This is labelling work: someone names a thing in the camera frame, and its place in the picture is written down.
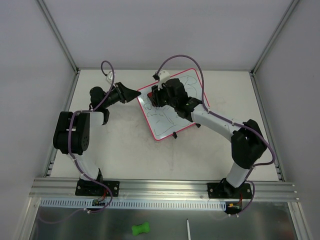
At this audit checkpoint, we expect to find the white pen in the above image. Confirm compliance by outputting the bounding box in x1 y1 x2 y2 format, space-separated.
186 218 191 240

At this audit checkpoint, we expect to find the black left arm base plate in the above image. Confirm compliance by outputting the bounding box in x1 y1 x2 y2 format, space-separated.
75 179 120 197

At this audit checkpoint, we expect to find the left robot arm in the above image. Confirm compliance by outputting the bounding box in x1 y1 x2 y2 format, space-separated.
53 82 141 195

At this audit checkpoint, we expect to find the aluminium mounting rail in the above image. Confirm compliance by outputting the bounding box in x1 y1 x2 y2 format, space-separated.
29 177 301 202

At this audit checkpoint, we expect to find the red whiteboard eraser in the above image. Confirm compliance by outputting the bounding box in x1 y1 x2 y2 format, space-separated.
147 92 154 101

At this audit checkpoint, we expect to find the white slotted cable duct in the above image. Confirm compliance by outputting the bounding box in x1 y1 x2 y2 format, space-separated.
39 198 227 211

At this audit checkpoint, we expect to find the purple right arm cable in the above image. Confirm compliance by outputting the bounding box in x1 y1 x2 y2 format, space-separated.
152 54 277 217

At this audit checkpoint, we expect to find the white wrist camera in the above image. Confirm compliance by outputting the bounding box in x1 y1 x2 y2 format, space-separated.
106 71 113 83
157 70 170 90

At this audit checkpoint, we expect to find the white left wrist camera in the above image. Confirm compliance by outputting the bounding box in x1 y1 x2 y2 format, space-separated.
106 71 113 83

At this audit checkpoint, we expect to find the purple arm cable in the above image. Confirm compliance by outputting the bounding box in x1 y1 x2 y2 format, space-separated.
152 54 277 217
37 60 116 224

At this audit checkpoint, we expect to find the aluminium frame post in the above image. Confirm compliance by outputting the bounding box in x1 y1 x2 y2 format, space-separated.
249 0 301 76
35 0 79 73

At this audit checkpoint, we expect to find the pink framed whiteboard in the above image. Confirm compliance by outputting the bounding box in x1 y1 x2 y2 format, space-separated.
137 68 203 141

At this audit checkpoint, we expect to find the green dog bone toy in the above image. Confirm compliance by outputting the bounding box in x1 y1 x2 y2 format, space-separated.
131 221 150 236

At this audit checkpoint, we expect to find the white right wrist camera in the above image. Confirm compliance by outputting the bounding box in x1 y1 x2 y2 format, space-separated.
157 70 170 90

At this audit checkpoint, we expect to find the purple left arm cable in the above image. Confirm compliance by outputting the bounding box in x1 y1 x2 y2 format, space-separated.
37 60 116 224

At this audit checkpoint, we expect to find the aluminium frame post left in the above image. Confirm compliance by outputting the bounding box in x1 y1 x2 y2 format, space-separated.
35 0 79 73

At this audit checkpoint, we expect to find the aluminium frame post right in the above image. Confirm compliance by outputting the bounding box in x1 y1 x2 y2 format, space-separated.
249 0 301 76

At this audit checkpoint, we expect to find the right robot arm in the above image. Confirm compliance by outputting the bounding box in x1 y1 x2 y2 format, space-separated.
147 78 267 198

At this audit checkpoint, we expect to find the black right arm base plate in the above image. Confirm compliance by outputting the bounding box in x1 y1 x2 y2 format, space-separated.
206 178 253 200

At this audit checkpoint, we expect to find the whiteboard wire stand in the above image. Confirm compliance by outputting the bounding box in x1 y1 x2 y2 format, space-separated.
172 123 201 139

